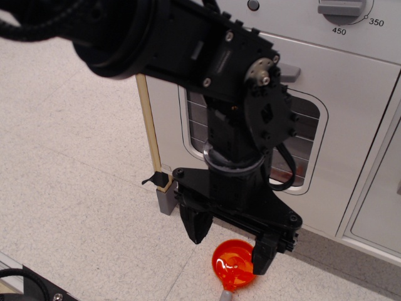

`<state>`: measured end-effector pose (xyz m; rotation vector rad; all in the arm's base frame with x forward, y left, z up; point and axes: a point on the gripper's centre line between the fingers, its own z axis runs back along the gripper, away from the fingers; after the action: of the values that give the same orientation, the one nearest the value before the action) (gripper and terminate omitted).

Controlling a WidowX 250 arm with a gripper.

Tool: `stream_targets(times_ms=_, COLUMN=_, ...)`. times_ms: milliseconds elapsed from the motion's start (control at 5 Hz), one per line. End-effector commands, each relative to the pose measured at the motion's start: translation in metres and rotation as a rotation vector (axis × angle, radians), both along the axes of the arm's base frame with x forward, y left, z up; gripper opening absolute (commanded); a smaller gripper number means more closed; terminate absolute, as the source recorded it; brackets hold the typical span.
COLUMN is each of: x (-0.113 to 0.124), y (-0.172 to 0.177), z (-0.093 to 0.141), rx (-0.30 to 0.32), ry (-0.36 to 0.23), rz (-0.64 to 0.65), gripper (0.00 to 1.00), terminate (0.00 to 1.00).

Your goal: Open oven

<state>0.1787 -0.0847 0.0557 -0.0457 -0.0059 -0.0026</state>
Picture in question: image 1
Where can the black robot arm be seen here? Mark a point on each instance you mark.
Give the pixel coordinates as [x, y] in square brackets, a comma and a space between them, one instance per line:
[200, 48]

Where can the black tape strip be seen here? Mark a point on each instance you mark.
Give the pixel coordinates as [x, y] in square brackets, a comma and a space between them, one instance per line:
[159, 179]

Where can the grey oven foot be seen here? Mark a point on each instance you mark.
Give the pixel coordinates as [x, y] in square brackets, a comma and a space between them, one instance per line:
[166, 199]

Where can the grey round oven button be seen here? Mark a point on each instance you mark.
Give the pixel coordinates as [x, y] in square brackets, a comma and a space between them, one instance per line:
[253, 5]

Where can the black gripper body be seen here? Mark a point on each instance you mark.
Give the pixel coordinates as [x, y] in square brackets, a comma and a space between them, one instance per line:
[246, 201]

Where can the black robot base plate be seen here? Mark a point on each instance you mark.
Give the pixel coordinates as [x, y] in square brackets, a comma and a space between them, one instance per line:
[35, 287]

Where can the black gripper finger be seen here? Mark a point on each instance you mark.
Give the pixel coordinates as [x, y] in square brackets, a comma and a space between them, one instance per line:
[197, 223]
[263, 254]

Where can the white cabinet door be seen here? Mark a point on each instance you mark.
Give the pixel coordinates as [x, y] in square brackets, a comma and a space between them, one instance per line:
[371, 221]

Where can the grey oven door handle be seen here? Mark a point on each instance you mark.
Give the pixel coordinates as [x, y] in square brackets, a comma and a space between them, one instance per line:
[289, 73]

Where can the grey temperature knob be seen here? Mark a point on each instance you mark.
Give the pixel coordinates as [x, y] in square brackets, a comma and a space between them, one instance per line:
[341, 12]

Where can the orange toy frying pan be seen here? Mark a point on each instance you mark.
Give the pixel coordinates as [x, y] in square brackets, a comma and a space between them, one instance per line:
[231, 263]

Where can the white toy oven door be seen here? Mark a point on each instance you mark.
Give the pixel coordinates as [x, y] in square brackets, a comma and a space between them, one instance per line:
[355, 84]

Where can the white oven control panel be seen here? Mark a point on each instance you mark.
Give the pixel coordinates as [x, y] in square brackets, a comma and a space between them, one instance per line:
[376, 33]

